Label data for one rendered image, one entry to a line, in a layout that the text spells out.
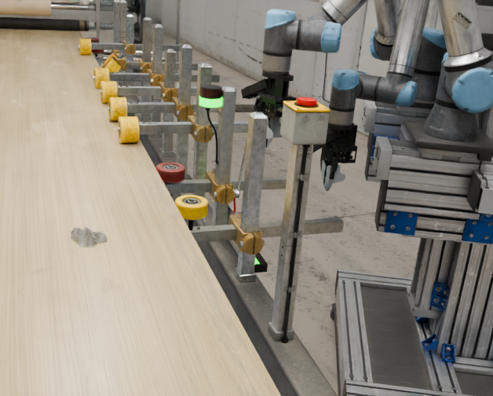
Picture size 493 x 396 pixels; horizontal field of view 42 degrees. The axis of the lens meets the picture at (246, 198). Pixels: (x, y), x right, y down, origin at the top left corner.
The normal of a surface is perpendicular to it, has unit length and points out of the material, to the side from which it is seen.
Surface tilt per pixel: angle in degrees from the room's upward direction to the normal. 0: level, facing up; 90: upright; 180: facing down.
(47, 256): 0
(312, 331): 0
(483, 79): 97
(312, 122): 90
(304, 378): 0
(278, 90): 90
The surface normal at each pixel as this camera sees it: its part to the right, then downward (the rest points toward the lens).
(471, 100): -0.07, 0.48
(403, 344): 0.07, -0.93
